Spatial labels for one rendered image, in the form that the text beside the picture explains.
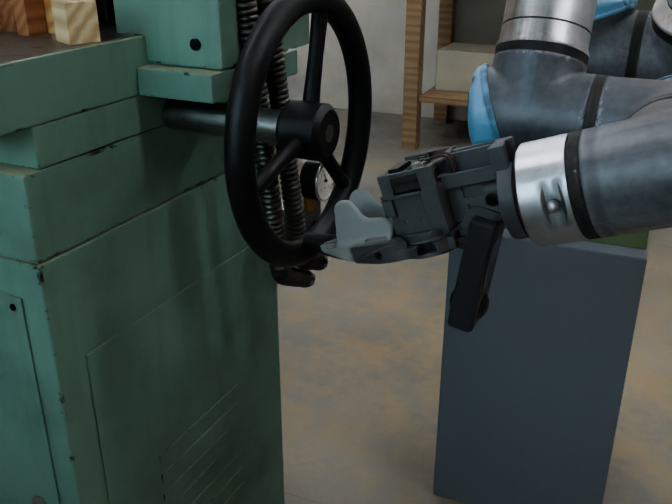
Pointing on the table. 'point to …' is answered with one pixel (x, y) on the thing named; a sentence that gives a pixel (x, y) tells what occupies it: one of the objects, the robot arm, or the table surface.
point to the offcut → (76, 21)
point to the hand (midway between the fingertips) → (336, 252)
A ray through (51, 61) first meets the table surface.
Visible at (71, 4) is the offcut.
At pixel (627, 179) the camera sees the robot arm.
